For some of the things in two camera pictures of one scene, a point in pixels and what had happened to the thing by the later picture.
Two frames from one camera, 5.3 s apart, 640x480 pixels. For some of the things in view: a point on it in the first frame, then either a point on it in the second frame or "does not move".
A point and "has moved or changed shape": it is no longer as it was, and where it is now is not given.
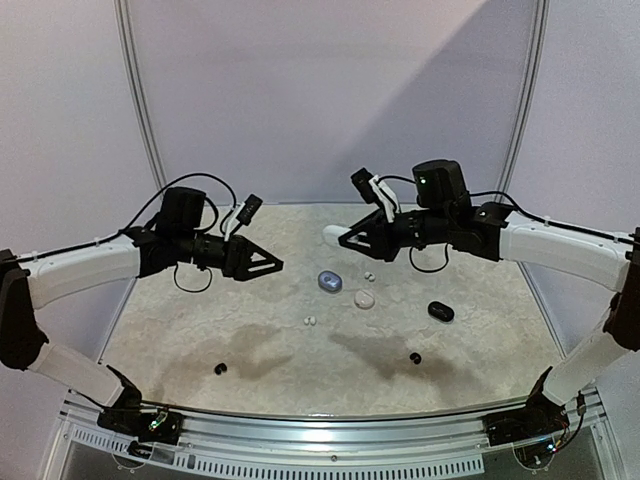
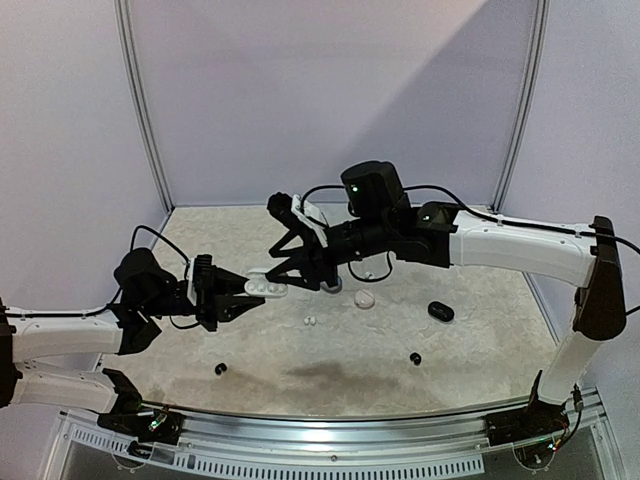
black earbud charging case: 440,311 does not move
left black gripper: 237,259 -> 223,290
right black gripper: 387,233 -> 315,253
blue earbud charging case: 330,280 does not move
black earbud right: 416,357 does not move
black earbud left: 222,367 does not move
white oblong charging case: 331,233 has moved or changed shape
